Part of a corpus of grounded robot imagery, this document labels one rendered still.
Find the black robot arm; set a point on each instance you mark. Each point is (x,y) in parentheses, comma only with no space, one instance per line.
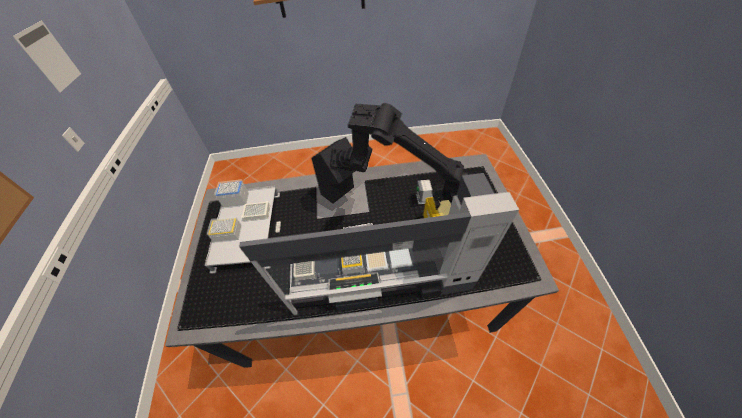
(378,125)

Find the yellow open-top bin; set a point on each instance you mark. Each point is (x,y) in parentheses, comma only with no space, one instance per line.
(427,210)

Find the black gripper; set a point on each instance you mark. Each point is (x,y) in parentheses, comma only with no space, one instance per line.
(441,198)

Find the white box with label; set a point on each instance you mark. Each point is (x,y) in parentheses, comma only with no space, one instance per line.
(424,191)

